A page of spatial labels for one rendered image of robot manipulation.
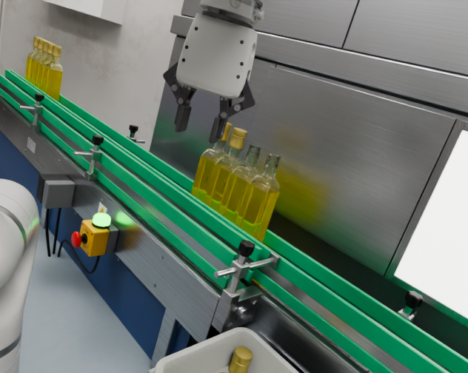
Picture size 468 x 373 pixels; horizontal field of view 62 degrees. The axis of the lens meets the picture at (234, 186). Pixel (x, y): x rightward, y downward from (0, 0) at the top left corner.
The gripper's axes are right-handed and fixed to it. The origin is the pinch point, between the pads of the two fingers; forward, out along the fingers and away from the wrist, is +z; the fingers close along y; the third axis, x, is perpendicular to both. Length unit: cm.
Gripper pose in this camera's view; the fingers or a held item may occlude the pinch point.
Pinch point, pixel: (199, 124)
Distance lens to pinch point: 59.6
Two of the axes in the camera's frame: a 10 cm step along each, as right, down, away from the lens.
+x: -2.2, 2.3, -9.5
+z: -2.8, 9.2, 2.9
